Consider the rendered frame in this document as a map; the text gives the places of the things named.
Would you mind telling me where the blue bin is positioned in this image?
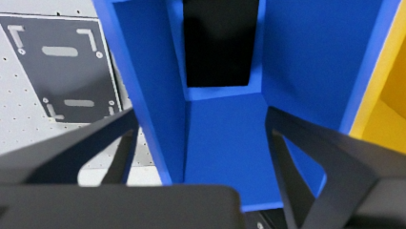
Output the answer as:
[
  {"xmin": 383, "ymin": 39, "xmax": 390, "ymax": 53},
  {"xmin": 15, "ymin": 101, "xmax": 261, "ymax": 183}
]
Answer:
[{"xmin": 92, "ymin": 0, "xmax": 400, "ymax": 210}]

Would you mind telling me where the yellow recycle bin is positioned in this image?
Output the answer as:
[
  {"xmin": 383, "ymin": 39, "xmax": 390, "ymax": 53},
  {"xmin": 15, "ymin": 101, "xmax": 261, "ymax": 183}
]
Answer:
[{"xmin": 348, "ymin": 0, "xmax": 406, "ymax": 154}]

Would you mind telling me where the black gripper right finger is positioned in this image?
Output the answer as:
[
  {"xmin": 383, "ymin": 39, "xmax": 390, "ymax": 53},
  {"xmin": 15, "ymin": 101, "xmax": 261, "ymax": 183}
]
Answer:
[{"xmin": 264, "ymin": 106, "xmax": 406, "ymax": 229}]

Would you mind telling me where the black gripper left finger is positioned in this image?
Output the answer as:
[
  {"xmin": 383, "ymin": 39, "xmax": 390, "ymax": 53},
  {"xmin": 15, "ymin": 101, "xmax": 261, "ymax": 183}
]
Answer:
[{"xmin": 0, "ymin": 107, "xmax": 140, "ymax": 185}]

